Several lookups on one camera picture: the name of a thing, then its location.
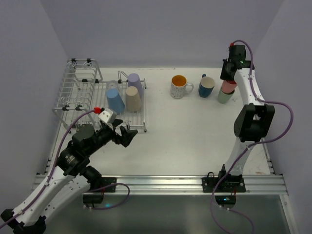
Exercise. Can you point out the aluminium mounting rail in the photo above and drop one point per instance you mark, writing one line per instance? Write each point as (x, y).
(169, 185)

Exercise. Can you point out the dark blue ceramic mug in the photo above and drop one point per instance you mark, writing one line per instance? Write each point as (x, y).
(206, 86)

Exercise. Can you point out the blue plastic cup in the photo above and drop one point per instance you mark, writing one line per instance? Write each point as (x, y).
(115, 101)

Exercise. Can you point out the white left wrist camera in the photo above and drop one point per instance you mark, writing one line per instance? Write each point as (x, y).
(107, 116)

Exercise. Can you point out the pink plastic cup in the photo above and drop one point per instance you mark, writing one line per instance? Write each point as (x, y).
(228, 87)

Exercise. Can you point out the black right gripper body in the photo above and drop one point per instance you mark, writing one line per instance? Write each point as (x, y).
(227, 73)

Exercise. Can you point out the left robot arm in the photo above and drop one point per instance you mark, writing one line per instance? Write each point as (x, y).
(70, 175)

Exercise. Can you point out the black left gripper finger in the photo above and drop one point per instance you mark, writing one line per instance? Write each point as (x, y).
(127, 136)
(117, 122)

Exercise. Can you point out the purple plastic cup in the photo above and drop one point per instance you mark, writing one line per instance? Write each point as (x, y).
(134, 80)

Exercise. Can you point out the floral white mug orange inside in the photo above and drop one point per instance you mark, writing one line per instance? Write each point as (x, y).
(180, 87)

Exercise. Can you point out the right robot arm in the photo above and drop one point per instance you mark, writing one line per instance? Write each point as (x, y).
(252, 123)

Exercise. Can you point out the beige plastic cup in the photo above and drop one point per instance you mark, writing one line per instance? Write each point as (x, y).
(133, 100)

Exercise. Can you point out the green plastic cup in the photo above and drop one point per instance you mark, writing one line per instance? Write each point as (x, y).
(223, 98)

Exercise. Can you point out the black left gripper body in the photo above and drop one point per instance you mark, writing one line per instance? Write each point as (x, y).
(118, 135)

